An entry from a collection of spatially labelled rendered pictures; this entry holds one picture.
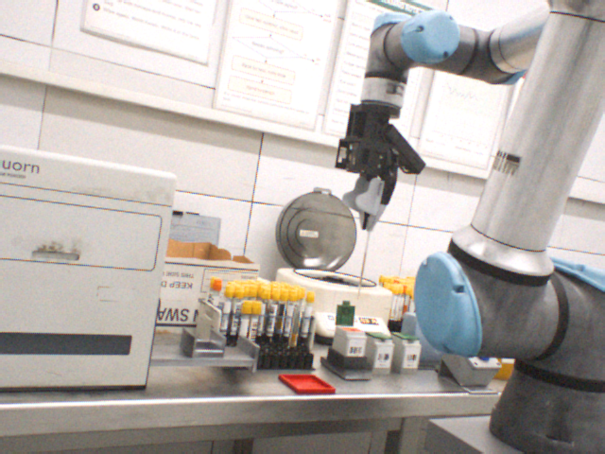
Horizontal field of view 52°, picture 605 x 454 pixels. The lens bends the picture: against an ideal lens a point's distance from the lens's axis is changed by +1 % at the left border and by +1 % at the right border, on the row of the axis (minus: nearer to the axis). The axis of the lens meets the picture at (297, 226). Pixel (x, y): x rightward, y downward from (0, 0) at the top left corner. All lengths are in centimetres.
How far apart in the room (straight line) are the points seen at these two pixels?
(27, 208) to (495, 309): 56
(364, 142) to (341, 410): 43
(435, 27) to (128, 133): 79
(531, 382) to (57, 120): 109
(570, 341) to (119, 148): 105
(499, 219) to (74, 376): 56
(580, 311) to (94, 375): 61
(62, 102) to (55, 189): 66
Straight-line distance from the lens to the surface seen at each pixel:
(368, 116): 105
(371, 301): 138
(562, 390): 82
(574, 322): 78
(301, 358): 109
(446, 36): 98
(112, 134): 148
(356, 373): 109
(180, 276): 119
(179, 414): 89
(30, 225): 82
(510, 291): 71
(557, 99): 68
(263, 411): 94
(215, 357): 94
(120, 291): 85
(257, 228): 161
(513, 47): 99
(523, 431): 83
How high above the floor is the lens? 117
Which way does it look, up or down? 3 degrees down
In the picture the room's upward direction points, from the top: 9 degrees clockwise
